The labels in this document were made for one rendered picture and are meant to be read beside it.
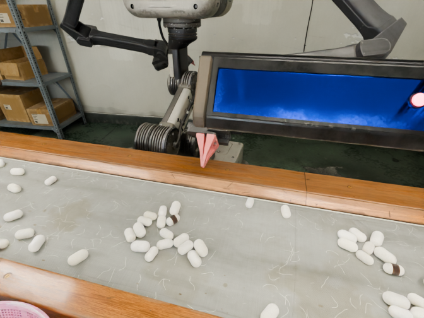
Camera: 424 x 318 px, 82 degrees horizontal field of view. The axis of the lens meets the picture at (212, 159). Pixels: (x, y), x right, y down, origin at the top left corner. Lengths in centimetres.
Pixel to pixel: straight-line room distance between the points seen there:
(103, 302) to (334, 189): 55
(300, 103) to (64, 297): 44
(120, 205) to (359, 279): 52
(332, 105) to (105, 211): 54
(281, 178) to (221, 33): 188
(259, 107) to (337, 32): 222
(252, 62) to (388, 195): 55
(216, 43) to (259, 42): 38
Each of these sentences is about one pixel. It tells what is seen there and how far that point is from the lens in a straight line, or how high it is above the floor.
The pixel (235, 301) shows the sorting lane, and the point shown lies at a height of 74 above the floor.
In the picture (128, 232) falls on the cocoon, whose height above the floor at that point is 76.
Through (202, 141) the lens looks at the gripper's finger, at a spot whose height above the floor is 88.
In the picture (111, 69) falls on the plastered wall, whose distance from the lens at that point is 281.
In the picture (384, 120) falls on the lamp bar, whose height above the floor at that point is 107.
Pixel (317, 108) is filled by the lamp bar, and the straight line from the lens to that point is 26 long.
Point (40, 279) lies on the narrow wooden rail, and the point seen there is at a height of 76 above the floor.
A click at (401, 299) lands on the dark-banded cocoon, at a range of 54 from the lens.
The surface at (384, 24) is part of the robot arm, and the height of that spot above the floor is 111.
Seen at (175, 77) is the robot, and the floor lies 91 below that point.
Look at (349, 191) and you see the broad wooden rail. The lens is 69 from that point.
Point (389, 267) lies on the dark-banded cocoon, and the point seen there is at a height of 76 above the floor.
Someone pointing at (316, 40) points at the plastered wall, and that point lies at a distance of 243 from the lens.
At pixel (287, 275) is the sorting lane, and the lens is 51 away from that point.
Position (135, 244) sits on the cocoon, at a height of 76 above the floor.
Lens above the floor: 115
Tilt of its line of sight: 32 degrees down
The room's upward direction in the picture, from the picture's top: straight up
